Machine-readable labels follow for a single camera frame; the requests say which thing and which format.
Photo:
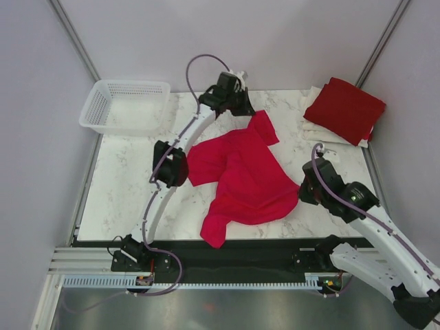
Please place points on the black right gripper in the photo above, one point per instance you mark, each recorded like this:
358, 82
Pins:
303, 194

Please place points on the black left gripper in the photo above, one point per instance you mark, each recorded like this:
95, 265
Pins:
245, 108

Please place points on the bright red t shirt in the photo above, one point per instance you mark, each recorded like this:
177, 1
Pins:
252, 187

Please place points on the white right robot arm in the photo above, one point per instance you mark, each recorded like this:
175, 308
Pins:
409, 280

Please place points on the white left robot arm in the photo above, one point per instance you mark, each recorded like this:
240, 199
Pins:
171, 169

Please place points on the cream folded t shirt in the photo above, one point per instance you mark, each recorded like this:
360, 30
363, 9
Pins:
315, 132

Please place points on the dark red folded t shirt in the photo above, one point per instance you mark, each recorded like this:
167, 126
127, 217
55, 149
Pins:
345, 110

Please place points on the white plastic basket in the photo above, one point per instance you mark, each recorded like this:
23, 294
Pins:
133, 108

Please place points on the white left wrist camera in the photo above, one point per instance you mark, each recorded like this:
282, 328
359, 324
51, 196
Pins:
242, 76

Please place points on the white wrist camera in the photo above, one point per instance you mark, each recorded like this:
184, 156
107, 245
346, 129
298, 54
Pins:
242, 76
328, 154

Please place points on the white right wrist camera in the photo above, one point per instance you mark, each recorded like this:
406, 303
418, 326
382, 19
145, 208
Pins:
328, 154

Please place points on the white slotted cable duct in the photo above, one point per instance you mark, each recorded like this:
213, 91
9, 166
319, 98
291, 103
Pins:
309, 282

